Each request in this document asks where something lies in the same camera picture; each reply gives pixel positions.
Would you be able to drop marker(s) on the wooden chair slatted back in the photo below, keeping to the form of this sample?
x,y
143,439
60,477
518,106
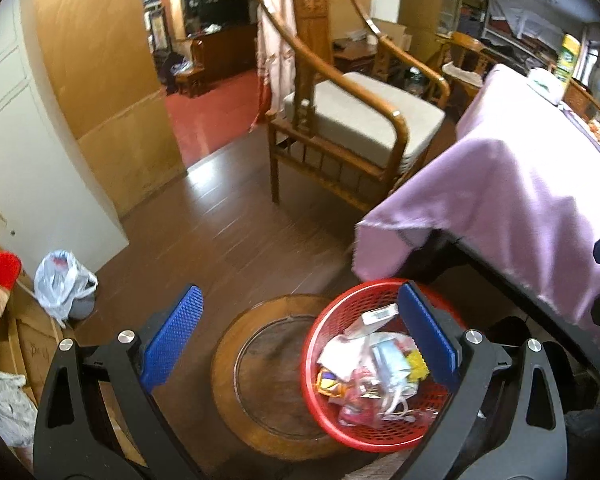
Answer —
x,y
582,96

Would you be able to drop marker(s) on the wooden round-back armchair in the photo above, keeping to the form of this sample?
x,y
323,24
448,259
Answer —
x,y
310,20

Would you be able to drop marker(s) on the white plastic bag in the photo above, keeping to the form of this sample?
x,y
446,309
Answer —
x,y
60,280

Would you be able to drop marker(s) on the yellow canister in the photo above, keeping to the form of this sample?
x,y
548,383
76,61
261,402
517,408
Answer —
x,y
567,57

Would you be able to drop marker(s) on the white cabinet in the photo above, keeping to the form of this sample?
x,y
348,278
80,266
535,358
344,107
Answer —
x,y
30,135

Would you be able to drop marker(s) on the clear wrapper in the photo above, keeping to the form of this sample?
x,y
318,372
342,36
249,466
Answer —
x,y
397,400

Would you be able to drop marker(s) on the red apple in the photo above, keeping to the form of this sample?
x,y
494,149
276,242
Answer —
x,y
598,131

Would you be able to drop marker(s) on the light blue packet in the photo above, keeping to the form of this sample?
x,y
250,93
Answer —
x,y
387,357

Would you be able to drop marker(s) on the grey white cloth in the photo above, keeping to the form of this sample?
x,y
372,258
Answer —
x,y
2,405

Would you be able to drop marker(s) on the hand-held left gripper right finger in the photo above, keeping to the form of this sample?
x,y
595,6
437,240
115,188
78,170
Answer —
x,y
425,330

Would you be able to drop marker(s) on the white carton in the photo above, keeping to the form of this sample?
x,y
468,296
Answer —
x,y
375,317

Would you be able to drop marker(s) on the wooden side table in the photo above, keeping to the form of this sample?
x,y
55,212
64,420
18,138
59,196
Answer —
x,y
355,52

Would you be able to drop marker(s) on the orange blue packet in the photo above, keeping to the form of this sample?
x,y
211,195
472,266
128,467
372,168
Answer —
x,y
330,385

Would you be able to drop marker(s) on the red mesh basket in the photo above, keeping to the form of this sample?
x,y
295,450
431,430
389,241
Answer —
x,y
330,425

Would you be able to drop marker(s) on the small wooden armchair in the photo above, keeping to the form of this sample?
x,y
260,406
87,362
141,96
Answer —
x,y
467,47

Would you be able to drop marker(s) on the flat cardboard box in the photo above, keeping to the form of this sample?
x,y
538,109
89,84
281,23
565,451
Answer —
x,y
30,345

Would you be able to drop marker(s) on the dark bag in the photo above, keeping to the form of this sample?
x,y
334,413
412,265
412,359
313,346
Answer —
x,y
170,65

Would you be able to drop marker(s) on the round wooden stool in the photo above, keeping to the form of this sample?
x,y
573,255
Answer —
x,y
270,385

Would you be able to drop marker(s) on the white paper packet red print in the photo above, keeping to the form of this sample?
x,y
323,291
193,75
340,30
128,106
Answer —
x,y
340,355

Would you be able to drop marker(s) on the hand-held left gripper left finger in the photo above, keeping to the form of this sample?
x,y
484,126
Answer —
x,y
172,340

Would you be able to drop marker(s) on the small wooden stool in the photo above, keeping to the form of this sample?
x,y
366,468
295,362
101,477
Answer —
x,y
187,79

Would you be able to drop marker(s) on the red white curtain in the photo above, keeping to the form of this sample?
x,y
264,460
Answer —
x,y
275,35

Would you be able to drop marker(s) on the yellow knobby ball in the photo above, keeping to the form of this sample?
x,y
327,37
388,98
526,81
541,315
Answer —
x,y
420,364

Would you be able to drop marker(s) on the dark cloth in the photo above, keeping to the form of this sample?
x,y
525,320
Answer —
x,y
592,427

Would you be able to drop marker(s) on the tall wooden cabinet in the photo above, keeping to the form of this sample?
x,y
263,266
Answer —
x,y
462,5

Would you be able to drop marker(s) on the table with pink cloth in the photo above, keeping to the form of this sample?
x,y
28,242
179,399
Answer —
x,y
505,185

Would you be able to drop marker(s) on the white lidded pot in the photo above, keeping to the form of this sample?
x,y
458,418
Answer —
x,y
545,85

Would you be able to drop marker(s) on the dark wooden sideboard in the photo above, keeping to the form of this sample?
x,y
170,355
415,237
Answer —
x,y
225,50

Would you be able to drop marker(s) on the beige chair cushion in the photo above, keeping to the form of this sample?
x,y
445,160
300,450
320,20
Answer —
x,y
365,120

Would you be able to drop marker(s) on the open cardboard box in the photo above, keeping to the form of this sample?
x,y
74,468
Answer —
x,y
390,32

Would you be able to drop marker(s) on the white draped cloth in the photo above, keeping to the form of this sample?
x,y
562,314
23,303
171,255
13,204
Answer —
x,y
520,15

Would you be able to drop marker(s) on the white chair cushion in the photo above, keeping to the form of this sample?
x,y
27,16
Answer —
x,y
462,74

